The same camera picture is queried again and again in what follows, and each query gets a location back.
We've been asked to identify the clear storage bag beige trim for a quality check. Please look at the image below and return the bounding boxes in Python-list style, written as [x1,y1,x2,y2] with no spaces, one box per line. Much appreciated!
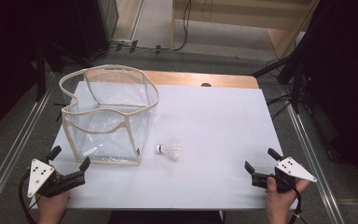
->
[58,63,160,167]

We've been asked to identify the person's left hand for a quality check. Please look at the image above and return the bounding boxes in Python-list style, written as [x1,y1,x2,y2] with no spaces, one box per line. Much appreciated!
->
[36,190,73,224]

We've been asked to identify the black cabinet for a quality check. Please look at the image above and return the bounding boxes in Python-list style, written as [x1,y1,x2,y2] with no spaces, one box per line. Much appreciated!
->
[73,0,119,60]

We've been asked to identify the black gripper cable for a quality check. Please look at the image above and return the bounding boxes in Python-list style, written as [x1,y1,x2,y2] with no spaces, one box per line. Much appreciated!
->
[287,183,309,224]
[18,172,40,224]

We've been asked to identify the wooden table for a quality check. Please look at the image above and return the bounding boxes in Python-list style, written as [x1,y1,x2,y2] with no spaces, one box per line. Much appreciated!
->
[141,70,260,90]

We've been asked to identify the power strip with plugs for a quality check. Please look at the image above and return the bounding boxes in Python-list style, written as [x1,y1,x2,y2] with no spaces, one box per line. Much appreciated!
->
[109,37,163,56]

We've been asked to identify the person's right hand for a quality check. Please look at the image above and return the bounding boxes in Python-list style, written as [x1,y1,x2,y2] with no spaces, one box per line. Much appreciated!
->
[265,176,310,224]

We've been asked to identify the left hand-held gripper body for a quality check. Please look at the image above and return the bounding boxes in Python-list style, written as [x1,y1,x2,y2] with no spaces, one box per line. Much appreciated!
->
[27,158,87,199]

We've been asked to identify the black floor cables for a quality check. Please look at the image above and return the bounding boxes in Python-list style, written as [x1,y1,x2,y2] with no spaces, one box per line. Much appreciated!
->
[265,58,295,121]

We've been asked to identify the light wooden furniture frame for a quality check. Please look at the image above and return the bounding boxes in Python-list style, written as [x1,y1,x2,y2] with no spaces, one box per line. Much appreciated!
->
[171,0,321,60]

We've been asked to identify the metal floor rail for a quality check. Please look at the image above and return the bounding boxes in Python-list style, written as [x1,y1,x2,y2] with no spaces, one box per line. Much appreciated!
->
[0,88,54,216]
[283,102,346,224]

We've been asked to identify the black stand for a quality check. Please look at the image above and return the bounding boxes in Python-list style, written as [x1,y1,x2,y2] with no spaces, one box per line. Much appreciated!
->
[251,50,307,115]
[34,40,85,103]

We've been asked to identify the white table cover sheet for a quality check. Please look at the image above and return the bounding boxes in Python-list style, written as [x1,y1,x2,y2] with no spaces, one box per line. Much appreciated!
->
[29,81,299,210]

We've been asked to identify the black curtain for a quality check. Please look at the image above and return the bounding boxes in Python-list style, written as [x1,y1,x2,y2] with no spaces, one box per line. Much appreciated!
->
[279,0,358,200]
[0,0,85,144]

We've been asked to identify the black hanging cable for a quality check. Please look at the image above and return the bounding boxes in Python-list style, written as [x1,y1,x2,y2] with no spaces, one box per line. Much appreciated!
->
[159,0,193,52]

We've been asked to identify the white feather shuttlecock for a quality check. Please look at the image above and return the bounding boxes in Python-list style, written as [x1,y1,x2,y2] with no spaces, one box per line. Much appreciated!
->
[155,138,182,162]

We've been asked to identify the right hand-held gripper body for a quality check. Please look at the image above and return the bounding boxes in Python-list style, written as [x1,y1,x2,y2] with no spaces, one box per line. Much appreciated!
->
[251,156,318,194]

